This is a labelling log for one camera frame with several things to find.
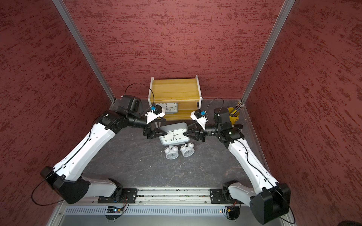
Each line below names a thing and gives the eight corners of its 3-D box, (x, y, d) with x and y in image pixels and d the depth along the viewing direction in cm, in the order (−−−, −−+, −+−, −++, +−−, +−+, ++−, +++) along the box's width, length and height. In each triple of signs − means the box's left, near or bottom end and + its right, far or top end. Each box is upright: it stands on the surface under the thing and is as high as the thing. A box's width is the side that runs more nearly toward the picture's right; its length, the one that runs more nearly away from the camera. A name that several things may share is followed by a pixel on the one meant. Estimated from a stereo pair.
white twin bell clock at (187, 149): (183, 159, 90) (182, 152, 82) (180, 151, 93) (180, 145, 85) (194, 155, 91) (195, 149, 84) (191, 148, 94) (192, 141, 87)
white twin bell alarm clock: (165, 159, 89) (163, 154, 81) (166, 151, 92) (164, 145, 85) (178, 159, 89) (178, 154, 81) (178, 151, 92) (178, 145, 85)
